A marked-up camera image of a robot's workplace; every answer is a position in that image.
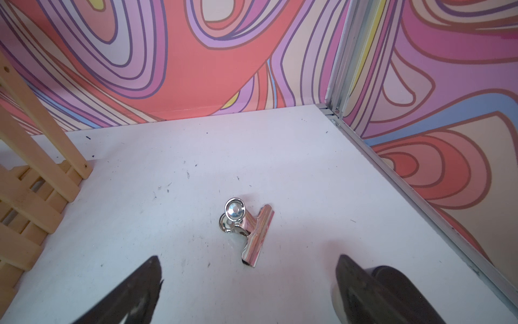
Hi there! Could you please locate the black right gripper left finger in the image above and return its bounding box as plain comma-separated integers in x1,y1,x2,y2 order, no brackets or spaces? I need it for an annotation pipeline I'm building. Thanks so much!
75,255,163,323

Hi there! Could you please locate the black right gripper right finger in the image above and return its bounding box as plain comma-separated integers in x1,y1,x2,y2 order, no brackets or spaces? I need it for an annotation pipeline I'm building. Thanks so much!
332,255,445,323

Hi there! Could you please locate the silver metal bulldog clip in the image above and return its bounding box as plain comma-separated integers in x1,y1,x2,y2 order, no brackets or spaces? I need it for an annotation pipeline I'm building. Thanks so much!
219,197,275,268

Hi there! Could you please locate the wooden two-tier shelf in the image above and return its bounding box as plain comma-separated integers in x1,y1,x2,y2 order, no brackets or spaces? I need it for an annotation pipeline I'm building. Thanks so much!
1,56,93,315

